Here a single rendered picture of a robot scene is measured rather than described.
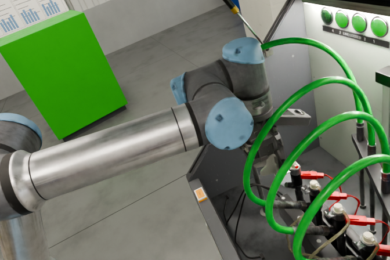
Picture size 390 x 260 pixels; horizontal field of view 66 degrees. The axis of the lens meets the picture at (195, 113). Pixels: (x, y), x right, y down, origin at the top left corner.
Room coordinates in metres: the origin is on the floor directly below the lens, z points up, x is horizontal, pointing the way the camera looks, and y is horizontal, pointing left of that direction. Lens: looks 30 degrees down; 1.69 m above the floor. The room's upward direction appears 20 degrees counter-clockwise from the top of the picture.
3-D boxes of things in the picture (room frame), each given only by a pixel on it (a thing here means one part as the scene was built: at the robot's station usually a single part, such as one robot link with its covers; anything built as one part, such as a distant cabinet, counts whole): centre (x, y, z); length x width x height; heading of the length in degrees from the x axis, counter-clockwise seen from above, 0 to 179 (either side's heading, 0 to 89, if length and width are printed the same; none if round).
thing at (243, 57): (0.56, -0.13, 1.43); 0.09 x 0.08 x 0.11; 95
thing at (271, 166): (0.54, -0.13, 1.16); 0.06 x 0.03 x 0.09; 98
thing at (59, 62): (3.90, 1.38, 0.65); 0.95 x 0.86 x 1.30; 111
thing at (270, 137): (0.56, -0.12, 1.27); 0.09 x 0.08 x 0.12; 98
